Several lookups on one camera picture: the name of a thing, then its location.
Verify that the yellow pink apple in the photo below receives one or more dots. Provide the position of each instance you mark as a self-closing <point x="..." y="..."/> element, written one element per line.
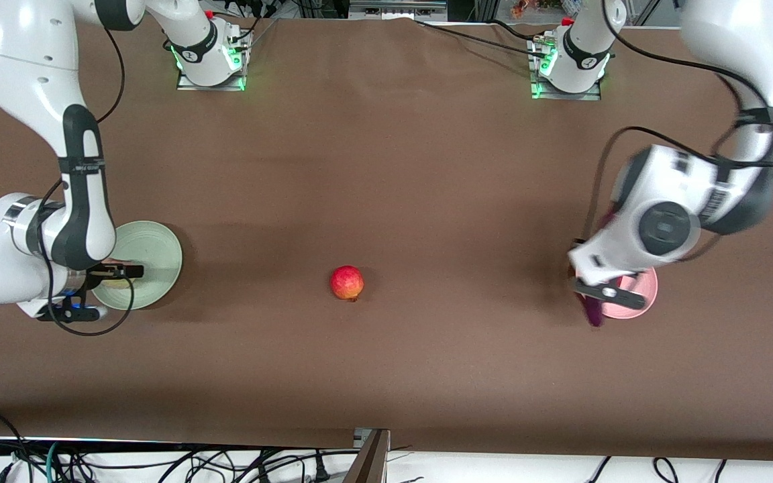
<point x="118" y="282"/>

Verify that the red apple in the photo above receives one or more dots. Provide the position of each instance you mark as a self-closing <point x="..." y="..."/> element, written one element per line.
<point x="347" y="284"/>

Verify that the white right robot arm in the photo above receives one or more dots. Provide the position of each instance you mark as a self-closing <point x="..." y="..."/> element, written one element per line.
<point x="31" y="67"/>

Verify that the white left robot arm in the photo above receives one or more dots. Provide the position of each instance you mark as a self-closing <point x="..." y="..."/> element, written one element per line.
<point x="735" y="40"/>

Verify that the pink round plate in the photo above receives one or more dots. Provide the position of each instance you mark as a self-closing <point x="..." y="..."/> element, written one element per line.
<point x="641" y="298"/>

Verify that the light green round plate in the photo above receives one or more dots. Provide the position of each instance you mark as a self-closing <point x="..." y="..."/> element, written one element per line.
<point x="158" y="255"/>

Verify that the brown table cover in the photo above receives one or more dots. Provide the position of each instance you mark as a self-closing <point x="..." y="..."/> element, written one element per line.
<point x="393" y="168"/>

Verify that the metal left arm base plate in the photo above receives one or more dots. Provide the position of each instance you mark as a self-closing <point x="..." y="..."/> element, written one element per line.
<point x="561" y="96"/>

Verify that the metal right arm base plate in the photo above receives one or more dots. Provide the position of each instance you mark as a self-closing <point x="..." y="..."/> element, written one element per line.
<point x="225" y="87"/>

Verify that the small metal bracket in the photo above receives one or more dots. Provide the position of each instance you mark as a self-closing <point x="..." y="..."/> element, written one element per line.
<point x="362" y="436"/>

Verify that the brown post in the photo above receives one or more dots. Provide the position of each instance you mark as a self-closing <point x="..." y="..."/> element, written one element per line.
<point x="368" y="463"/>

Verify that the aluminium frame equipment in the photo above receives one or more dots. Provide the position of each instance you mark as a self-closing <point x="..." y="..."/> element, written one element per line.
<point x="396" y="8"/>

